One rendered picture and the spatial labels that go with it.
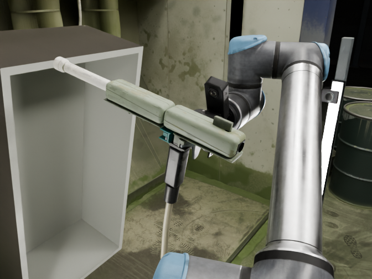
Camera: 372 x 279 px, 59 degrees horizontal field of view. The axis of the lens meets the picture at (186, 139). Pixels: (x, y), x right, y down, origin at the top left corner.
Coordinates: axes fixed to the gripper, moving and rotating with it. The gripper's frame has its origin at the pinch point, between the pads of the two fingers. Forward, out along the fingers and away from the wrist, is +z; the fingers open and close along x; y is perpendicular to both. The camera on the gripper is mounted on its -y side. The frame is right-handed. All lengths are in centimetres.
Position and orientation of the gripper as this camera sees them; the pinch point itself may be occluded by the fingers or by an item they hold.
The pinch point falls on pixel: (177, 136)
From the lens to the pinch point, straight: 62.9
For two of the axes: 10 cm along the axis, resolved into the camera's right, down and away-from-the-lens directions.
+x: -8.2, -4.0, 4.1
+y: -1.7, 8.5, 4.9
